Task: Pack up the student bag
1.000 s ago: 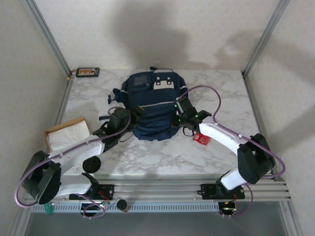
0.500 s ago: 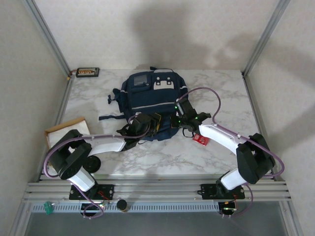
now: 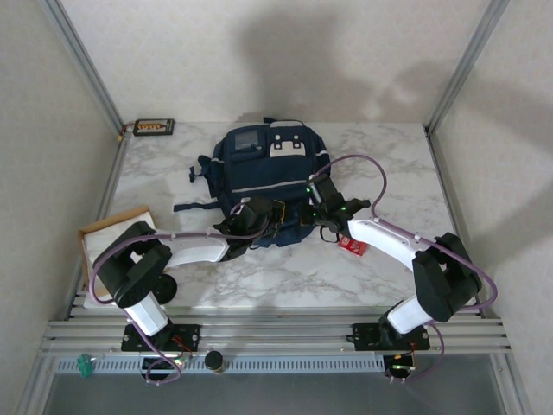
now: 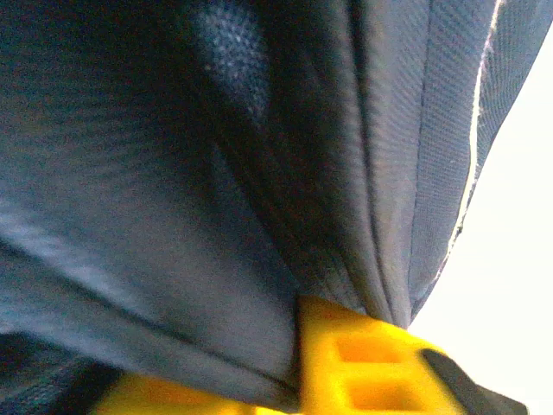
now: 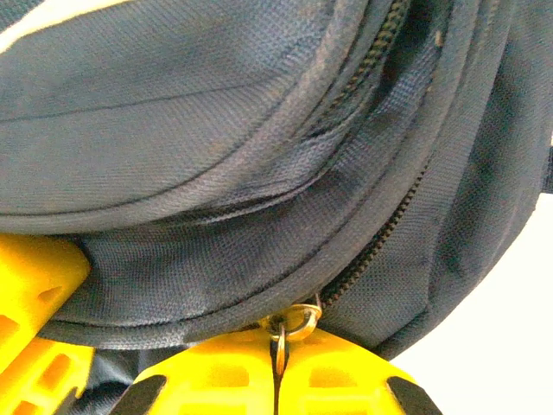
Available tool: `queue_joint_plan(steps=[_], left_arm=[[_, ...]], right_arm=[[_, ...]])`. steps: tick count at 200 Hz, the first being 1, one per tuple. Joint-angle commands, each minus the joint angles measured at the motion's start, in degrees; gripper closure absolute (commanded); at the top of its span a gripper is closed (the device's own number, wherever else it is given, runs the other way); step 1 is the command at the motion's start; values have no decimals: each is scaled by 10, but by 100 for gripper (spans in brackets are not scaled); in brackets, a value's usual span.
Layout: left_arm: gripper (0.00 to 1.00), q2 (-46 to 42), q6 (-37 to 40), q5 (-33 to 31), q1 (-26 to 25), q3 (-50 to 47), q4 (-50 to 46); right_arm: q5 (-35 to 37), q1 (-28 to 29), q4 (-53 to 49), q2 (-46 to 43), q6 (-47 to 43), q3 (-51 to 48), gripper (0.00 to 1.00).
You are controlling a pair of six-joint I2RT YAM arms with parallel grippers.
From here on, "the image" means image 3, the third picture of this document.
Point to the navy blue backpack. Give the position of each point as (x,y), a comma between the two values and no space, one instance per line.
(268,168)

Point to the red tissue packet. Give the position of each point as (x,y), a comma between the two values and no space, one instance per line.
(356,247)

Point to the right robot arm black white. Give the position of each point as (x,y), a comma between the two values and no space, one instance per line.
(445,276)

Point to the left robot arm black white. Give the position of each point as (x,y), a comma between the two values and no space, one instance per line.
(138,268)

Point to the black round disc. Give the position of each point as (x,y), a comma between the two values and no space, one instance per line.
(169,289)

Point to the black charger box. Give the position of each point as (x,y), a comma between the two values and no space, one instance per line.
(153,127)

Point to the cardboard box with white paper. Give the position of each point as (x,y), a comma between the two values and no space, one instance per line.
(103,233)

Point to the black cylindrical knob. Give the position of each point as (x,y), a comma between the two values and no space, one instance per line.
(214,362)

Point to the black controller board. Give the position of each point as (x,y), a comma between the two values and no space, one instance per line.
(399,365)
(155,365)

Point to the green connector plug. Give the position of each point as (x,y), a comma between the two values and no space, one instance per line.
(85,366)

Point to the aluminium rail frame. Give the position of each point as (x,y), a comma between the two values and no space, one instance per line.
(281,333)

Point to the aluminium table side rail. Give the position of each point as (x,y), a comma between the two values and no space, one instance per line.
(435,157)
(113,173)

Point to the aluminium frame post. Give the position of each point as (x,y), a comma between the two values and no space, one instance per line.
(466,65)
(82,65)

